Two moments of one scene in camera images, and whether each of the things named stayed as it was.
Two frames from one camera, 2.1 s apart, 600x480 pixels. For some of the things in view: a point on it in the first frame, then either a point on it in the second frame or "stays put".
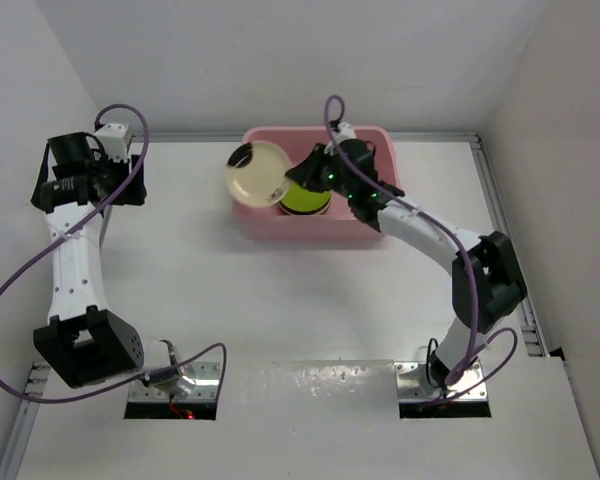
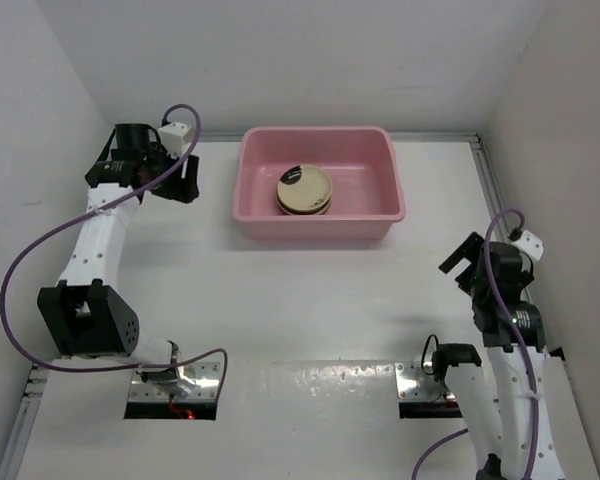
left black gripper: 134,194 -> 182,189
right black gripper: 307,172 -> 467,249
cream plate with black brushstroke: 256,174 -> 304,187
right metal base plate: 412,383 stays put
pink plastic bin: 339,221 stays put
